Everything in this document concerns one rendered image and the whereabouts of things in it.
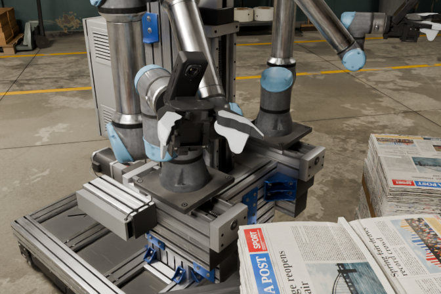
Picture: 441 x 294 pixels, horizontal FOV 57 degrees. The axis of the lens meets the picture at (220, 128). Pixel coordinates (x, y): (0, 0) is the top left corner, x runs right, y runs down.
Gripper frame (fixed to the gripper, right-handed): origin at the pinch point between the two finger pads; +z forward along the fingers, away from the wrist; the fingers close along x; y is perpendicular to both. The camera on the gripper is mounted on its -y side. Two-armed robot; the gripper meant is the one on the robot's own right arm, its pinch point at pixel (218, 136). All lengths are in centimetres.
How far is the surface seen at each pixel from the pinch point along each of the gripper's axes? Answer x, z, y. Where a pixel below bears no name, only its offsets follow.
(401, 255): -28.8, 12.3, 16.8
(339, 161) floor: -184, -159, 100
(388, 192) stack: -73, -28, 35
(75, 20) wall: -53, -702, 90
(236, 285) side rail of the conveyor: -15.7, -12.8, 41.9
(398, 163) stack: -85, -36, 30
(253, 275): -5.4, 6.9, 19.8
